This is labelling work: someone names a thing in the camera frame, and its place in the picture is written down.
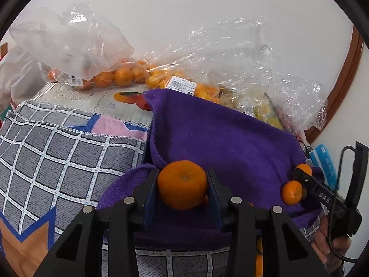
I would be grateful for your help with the clear bag of bananas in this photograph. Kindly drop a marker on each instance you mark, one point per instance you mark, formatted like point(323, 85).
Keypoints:
point(268, 109)

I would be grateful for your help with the clear bag of tan longans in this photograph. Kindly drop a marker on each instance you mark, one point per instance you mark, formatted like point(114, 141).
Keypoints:
point(230, 99)

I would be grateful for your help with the grey checked blanket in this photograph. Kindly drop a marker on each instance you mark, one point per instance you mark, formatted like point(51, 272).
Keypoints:
point(57, 155)

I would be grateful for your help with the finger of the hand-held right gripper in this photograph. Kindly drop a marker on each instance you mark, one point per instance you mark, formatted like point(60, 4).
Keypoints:
point(305, 179)

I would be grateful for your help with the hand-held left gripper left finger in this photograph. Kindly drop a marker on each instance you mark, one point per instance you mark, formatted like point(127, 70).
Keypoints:
point(150, 199)

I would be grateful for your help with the purple towel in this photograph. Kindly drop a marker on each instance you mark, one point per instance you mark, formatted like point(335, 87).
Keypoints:
point(224, 144)

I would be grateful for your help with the blue tissue box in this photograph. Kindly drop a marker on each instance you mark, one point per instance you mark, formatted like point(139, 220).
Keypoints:
point(324, 158)

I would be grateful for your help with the brown wooden door frame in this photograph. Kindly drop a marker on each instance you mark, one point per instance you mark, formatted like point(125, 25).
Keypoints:
point(343, 83)

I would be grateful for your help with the white plastic bag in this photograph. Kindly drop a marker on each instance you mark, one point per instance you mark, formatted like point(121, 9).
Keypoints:
point(17, 75)

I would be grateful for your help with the yellow green plum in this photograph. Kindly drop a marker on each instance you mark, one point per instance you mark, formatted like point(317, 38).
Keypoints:
point(304, 194)

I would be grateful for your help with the person's right hand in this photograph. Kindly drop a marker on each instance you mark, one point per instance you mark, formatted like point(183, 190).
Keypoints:
point(325, 248)

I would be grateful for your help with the clear bag of large tangerines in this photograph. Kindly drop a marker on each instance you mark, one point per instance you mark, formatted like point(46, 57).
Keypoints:
point(86, 43)

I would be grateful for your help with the clear bag with white label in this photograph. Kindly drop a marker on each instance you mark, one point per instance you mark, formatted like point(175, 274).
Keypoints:
point(201, 52)

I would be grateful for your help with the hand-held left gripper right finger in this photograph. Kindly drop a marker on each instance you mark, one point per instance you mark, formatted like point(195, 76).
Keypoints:
point(213, 202)

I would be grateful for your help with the printed white carton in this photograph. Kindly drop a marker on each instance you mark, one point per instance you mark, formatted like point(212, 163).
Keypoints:
point(95, 101)

